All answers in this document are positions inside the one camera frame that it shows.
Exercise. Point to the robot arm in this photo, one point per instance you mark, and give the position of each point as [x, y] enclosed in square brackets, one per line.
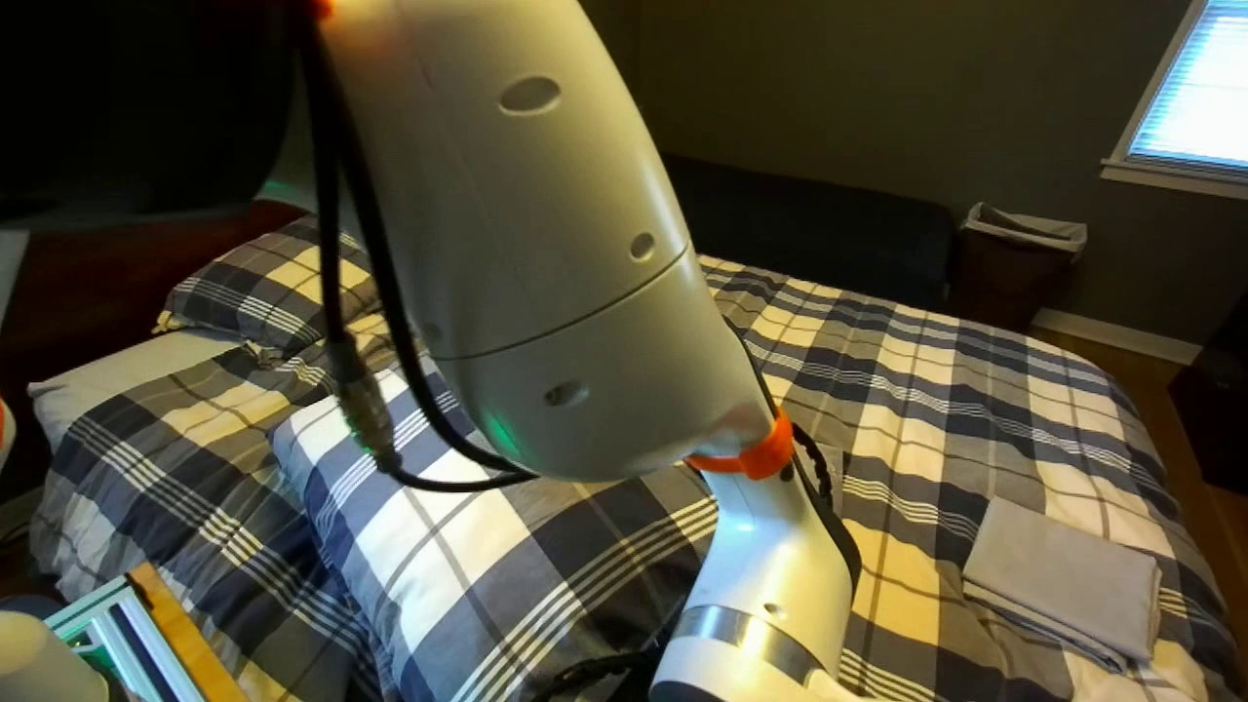
[546, 244]

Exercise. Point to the plaid pillow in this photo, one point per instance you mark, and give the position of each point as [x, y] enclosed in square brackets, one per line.
[185, 468]
[507, 575]
[263, 283]

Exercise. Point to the white pillow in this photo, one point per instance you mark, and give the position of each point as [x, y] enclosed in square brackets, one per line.
[127, 375]

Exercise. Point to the plaid bedspread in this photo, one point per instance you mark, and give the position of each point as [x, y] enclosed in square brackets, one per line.
[955, 390]

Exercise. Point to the laundry hamper with liner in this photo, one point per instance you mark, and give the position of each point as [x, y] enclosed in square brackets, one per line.
[1014, 268]

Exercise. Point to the folded grey cloth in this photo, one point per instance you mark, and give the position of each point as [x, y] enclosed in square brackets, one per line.
[1063, 580]

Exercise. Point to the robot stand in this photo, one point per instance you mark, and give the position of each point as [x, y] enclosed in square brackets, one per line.
[161, 624]

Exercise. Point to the brown wooden headboard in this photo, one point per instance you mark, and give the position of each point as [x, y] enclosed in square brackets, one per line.
[88, 292]

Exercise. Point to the dark wooden cabinet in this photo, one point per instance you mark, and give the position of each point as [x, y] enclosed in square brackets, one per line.
[1214, 409]

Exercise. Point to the window with blinds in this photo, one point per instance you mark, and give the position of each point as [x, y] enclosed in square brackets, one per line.
[1194, 93]

